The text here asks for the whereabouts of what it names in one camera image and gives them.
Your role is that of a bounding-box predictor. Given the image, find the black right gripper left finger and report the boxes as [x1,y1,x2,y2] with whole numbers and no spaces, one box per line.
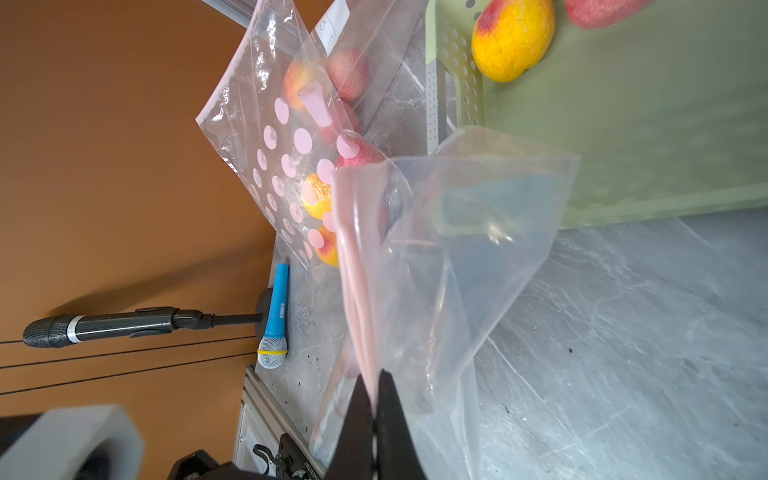
[324,376,375,480]

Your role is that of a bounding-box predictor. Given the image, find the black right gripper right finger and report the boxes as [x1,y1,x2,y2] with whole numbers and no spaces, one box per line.
[374,370,427,480]

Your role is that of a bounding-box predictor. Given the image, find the pink-trimmed bag of bags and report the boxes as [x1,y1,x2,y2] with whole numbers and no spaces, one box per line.
[309,127,580,479]

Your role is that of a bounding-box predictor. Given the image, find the large pink peach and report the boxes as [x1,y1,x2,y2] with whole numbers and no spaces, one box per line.
[336,138,386,168]

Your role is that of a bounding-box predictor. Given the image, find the clear zip-top bag pink zipper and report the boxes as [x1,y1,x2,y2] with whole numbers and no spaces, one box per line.
[195,0,415,271]

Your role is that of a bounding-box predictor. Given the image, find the clear zip-top bag blue zipper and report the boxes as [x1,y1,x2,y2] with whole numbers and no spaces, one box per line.
[311,1,427,133]

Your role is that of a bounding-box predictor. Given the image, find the yellow red-blush basket peach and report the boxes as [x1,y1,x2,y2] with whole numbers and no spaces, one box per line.
[471,0,556,83]

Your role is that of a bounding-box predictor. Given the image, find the pink basket peach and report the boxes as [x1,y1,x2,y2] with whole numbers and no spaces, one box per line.
[565,0,652,29]

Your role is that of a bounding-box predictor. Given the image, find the plain yellow peach with leaf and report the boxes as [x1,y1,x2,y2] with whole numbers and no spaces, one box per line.
[301,173,332,220]

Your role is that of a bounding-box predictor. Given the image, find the blue handheld microphone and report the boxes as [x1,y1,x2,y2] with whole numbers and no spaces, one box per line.
[257,263,290,370]

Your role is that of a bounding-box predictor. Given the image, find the black microphone on stand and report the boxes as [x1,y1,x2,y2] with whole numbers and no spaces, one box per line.
[23,288,275,349]

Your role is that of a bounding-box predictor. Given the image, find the green perforated plastic basket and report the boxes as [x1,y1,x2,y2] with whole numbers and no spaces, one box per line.
[425,1,767,229]

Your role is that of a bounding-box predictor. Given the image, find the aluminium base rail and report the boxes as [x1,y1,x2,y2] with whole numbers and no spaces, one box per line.
[233,366,326,479]

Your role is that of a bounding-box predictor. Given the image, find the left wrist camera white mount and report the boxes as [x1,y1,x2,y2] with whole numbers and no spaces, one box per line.
[1,404,145,479]

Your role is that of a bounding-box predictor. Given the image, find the aluminium corner post left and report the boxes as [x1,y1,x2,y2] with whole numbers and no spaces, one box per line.
[203,0,257,28]

